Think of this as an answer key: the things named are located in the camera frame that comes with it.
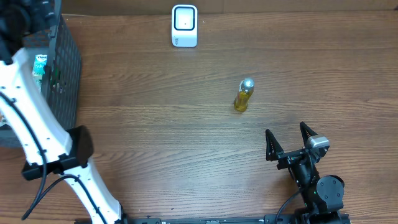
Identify yellow tea bottle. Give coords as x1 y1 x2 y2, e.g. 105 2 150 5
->
234 78 254 111

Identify grey plastic mesh basket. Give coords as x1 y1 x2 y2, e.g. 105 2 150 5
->
1 1 82 149

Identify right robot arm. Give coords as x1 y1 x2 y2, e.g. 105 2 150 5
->
264 122 351 224

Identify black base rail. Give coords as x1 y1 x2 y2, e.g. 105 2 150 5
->
74 213 352 224

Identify teal Kleenex tissue pack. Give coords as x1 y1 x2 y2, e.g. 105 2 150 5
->
32 54 47 90

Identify white barcode scanner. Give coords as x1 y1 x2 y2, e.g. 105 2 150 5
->
171 4 198 48

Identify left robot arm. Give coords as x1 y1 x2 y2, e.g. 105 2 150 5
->
1 1 127 223

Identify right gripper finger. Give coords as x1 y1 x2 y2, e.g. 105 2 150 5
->
266 129 284 161
300 121 317 146

